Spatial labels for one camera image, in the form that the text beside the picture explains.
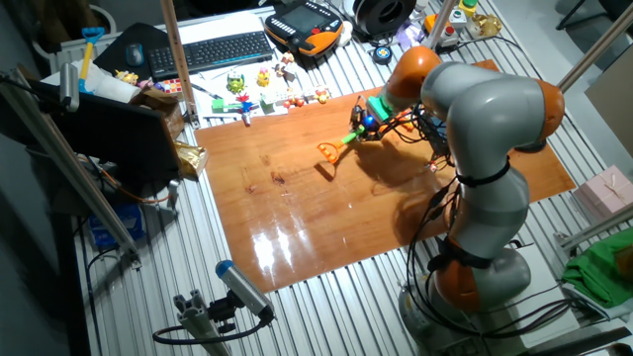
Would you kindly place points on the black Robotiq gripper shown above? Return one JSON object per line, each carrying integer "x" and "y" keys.
{"x": 368, "y": 126}

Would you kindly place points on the orange green toy shovel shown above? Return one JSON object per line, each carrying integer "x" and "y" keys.
{"x": 352, "y": 137}

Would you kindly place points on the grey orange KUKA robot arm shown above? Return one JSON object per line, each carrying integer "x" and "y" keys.
{"x": 487, "y": 116}

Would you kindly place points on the blue yellow toy shovel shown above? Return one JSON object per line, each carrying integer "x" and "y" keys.
{"x": 88, "y": 59}

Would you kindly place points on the yellow orange duck toy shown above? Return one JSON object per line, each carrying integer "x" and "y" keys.
{"x": 322, "y": 95}

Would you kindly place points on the dark blue box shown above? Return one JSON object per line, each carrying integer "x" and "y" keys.
{"x": 437, "y": 132}

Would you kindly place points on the round black disc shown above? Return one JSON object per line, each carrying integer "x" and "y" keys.
{"x": 382, "y": 55}

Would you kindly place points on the white dotted card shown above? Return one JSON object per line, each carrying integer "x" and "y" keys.
{"x": 281, "y": 95}

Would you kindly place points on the white plastic figure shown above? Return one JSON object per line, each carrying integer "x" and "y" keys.
{"x": 345, "y": 33}

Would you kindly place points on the purple plastic wrap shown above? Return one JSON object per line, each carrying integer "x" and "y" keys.
{"x": 409, "y": 34}

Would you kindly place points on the brown white figure toy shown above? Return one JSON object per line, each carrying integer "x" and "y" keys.
{"x": 288, "y": 58}

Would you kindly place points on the black filament spool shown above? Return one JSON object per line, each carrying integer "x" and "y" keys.
{"x": 368, "y": 20}

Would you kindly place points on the yellow chick toy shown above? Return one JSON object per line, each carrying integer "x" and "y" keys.
{"x": 263, "y": 79}

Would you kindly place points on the blue toy airplane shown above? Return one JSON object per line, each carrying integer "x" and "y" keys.
{"x": 246, "y": 114}

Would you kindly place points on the grey box red button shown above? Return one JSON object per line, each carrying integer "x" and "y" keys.
{"x": 448, "y": 37}

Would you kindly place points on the orange button box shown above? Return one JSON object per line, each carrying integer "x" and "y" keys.
{"x": 431, "y": 22}

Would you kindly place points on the red starfish toy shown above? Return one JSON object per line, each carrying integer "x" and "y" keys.
{"x": 243, "y": 98}

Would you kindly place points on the black orange teach pendant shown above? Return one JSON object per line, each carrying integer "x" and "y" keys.
{"x": 301, "y": 20}

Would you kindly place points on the green frog toy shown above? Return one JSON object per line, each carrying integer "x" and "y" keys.
{"x": 236, "y": 83}

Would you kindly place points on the white box green button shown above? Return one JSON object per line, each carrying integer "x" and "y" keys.
{"x": 457, "y": 20}

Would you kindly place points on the green toy stick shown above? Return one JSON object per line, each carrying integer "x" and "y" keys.
{"x": 218, "y": 105}

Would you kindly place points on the golden foil ornament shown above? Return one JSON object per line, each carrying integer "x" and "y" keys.
{"x": 484, "y": 25}

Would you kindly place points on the yellow box green button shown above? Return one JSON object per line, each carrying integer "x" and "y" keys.
{"x": 468, "y": 7}

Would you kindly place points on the black pen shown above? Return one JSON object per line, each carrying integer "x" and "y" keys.
{"x": 205, "y": 90}

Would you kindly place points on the white paper sheet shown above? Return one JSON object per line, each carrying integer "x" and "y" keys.
{"x": 217, "y": 27}
{"x": 205, "y": 74}

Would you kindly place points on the black keyboard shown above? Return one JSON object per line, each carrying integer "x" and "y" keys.
{"x": 212, "y": 54}

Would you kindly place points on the golden foil bag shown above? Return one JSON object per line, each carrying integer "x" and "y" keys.
{"x": 190, "y": 160}

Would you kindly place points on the brown cardboard box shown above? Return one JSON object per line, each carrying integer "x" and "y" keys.
{"x": 170, "y": 116}

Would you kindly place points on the colourful paint palette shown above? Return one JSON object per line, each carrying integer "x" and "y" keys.
{"x": 171, "y": 86}

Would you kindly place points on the small pink toy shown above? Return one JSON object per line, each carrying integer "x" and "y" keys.
{"x": 146, "y": 84}

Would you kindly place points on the pink gift box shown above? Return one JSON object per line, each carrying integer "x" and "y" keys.
{"x": 603, "y": 193}

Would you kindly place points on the black mouse pad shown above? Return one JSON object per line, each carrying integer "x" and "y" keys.
{"x": 148, "y": 34}

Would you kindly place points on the brown cardboard panel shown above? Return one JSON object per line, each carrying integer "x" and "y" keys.
{"x": 613, "y": 109}

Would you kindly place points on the black computer mouse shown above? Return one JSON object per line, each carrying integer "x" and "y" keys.
{"x": 134, "y": 54}

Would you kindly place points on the small yellow toy figure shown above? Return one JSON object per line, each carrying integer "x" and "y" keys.
{"x": 127, "y": 77}

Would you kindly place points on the short aluminium profile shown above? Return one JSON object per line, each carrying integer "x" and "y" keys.
{"x": 198, "y": 321}

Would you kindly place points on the black monitor panel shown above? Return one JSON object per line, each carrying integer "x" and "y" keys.
{"x": 114, "y": 133}

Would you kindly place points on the green cloth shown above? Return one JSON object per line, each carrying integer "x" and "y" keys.
{"x": 593, "y": 272}

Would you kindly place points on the blue plastic box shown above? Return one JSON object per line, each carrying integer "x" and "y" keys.
{"x": 116, "y": 230}

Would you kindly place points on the black office chair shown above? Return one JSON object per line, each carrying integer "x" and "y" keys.
{"x": 615, "y": 7}

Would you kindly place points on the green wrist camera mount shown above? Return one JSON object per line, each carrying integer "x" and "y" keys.
{"x": 380, "y": 106}

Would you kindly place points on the aluminium frame bar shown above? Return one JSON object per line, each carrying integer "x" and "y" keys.
{"x": 74, "y": 173}
{"x": 178, "y": 59}
{"x": 440, "y": 25}
{"x": 593, "y": 227}
{"x": 593, "y": 49}

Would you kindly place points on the silver camera blue cap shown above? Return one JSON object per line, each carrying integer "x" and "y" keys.
{"x": 244, "y": 289}

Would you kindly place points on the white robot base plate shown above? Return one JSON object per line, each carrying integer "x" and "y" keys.
{"x": 539, "y": 267}

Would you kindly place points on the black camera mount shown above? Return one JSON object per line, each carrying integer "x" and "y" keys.
{"x": 222, "y": 311}

